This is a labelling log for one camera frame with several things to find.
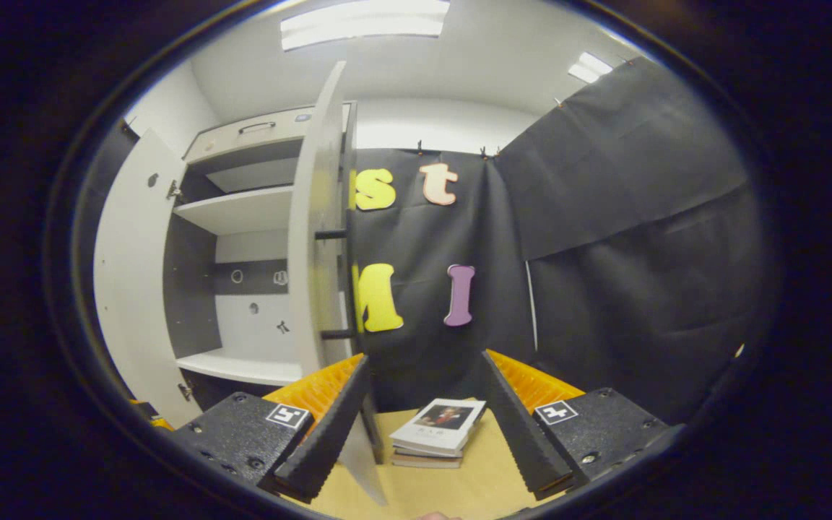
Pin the brown edged book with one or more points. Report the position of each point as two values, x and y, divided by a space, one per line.
423 461

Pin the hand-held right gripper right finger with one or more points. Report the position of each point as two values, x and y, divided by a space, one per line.
521 426

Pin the white and grey cabinet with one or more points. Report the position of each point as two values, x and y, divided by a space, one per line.
243 325

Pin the white portrait cover book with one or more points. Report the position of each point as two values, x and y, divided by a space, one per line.
438 426

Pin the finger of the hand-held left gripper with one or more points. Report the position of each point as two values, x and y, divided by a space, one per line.
162 423

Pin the white cabinet door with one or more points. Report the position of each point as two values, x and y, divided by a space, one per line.
134 289
311 289

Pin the white cabinet shelf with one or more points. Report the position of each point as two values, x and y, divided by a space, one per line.
243 367
243 209

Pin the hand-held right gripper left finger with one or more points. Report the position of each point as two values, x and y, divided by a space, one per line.
329 426

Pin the small ceiling light panel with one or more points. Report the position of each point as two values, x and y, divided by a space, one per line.
589 67

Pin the long ceiling light panel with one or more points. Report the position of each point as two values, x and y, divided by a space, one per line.
365 25

